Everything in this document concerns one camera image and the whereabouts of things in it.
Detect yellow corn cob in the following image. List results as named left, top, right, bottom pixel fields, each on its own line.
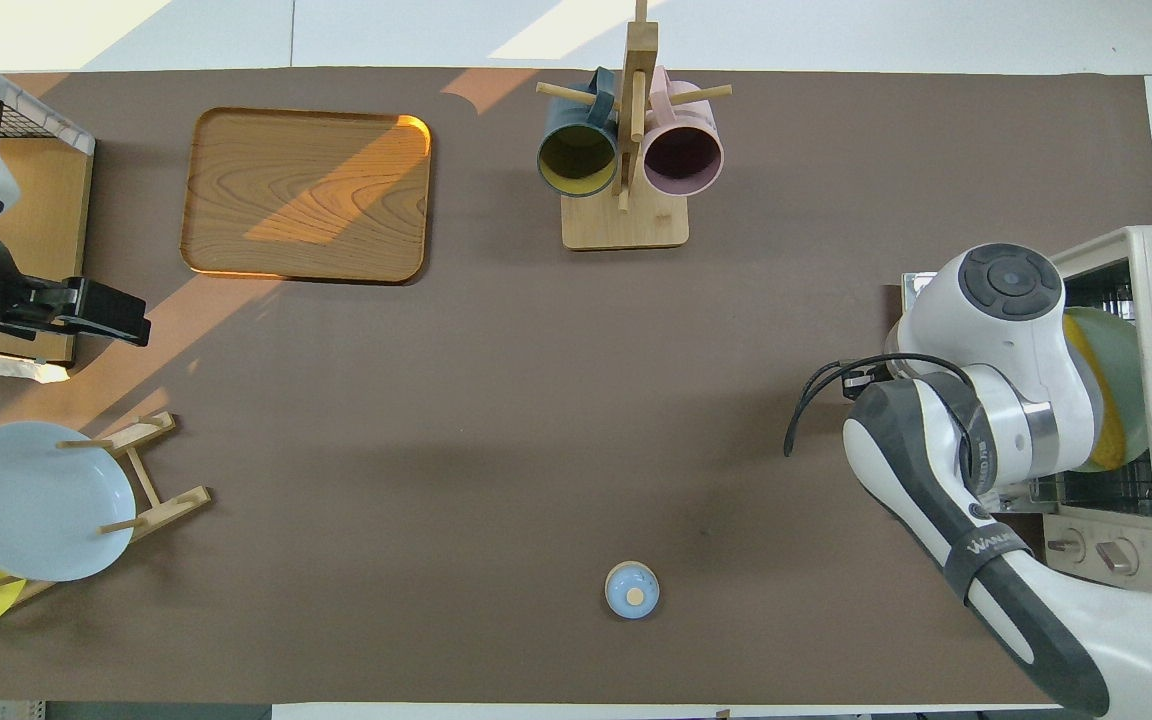
left=1064, top=312, right=1127, bottom=471

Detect pale green plate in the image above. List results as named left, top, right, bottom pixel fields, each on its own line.
left=1066, top=305, right=1151, bottom=474

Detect light wooden shelf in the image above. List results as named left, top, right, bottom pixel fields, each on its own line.
left=0, top=80, right=95, bottom=366

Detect wooden plate rack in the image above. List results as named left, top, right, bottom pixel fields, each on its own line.
left=0, top=410, right=212, bottom=606

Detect light blue plate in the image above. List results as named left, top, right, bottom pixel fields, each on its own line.
left=0, top=421, right=136, bottom=583

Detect square wooden tray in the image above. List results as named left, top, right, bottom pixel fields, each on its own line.
left=181, top=108, right=433, bottom=286

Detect brown table mat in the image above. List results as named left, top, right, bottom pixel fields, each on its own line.
left=0, top=68, right=1152, bottom=706

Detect dark blue mug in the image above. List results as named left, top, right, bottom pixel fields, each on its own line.
left=536, top=68, right=620, bottom=198

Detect wooden mug rack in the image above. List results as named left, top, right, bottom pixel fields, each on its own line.
left=536, top=0, right=734, bottom=251

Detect pink mug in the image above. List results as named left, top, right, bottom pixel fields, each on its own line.
left=642, top=68, right=725, bottom=197

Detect black wire basket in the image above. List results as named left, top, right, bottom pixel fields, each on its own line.
left=0, top=95, right=73, bottom=143

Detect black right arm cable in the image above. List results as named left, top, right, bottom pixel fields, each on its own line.
left=784, top=353, right=977, bottom=458

